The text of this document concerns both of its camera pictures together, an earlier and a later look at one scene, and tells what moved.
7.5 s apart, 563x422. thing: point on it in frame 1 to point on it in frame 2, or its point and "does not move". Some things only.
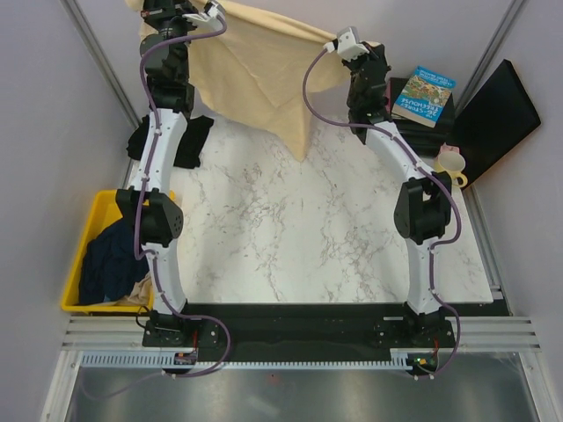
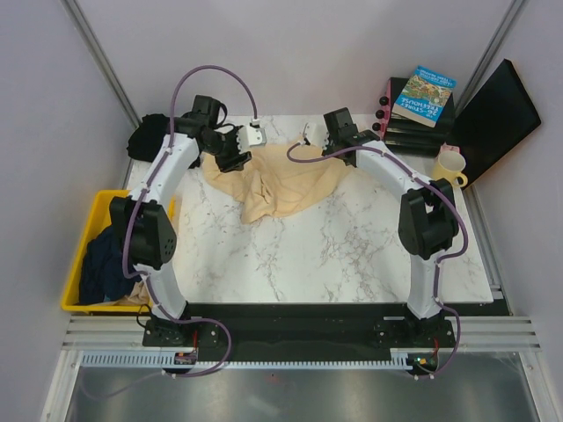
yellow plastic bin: (104, 207) does not move
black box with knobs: (423, 136) does not move
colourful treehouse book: (424, 97) does not move
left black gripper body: (168, 19) to (226, 152)
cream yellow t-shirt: (266, 75) to (274, 178)
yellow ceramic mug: (451, 162) does not move
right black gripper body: (354, 66) to (330, 149)
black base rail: (299, 328) does not move
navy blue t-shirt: (110, 269) does not move
